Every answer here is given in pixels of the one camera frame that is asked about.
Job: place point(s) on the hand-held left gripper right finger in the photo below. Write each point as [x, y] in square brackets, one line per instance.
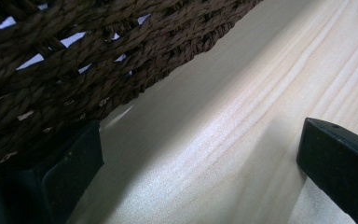
[338, 161]

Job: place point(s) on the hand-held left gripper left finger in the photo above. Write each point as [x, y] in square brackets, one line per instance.
[59, 180]

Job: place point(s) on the dark brown woven basket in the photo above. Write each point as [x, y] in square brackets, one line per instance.
[74, 77]

